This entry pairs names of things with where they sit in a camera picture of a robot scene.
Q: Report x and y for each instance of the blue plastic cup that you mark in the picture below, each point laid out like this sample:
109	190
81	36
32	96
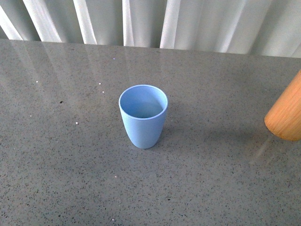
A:
143	110

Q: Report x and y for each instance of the bamboo chopstick holder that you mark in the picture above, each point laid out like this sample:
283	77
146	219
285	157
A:
284	118

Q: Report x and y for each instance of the white pleated curtain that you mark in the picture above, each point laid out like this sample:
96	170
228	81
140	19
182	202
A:
261	27

